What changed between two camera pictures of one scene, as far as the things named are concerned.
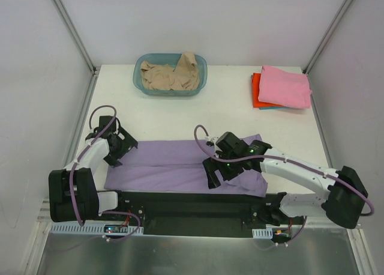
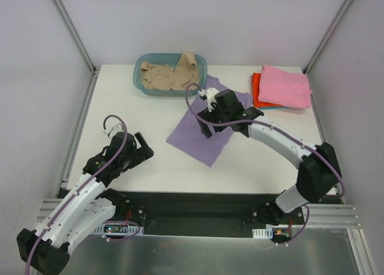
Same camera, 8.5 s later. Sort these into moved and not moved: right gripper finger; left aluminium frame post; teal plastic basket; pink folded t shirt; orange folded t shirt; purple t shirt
Moved: purple t shirt; right gripper finger
Not moved: pink folded t shirt; left aluminium frame post; teal plastic basket; orange folded t shirt
